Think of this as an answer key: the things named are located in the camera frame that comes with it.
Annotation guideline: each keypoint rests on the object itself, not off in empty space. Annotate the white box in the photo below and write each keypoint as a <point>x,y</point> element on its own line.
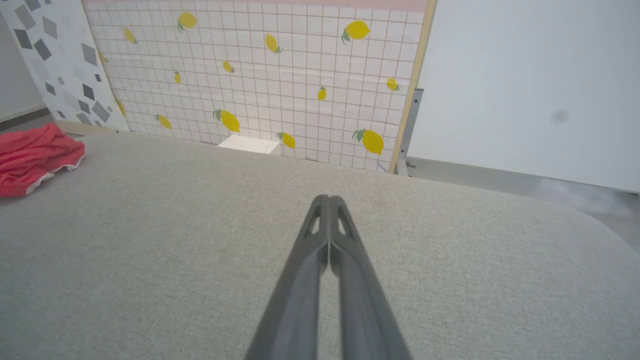
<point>248,144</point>

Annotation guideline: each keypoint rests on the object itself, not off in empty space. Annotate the lemon print grid panel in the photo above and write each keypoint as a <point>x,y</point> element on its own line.
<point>260,85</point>

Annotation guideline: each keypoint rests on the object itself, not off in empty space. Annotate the white panel with grey shapes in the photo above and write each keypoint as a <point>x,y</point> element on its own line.
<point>60,60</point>

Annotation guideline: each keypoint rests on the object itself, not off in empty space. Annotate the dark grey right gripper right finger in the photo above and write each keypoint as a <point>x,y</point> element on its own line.
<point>365,305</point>

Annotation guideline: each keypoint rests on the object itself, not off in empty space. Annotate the grey metal panel stand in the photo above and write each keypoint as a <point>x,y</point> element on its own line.
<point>407,130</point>

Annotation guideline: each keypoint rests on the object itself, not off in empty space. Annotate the grey fabric sofa cushion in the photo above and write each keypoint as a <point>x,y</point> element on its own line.
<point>150,260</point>

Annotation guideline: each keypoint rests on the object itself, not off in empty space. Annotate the red shorts with white trim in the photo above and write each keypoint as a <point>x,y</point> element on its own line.
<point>30,155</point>

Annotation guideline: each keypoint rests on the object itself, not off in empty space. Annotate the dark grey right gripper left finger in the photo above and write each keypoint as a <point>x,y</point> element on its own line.
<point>295,300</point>

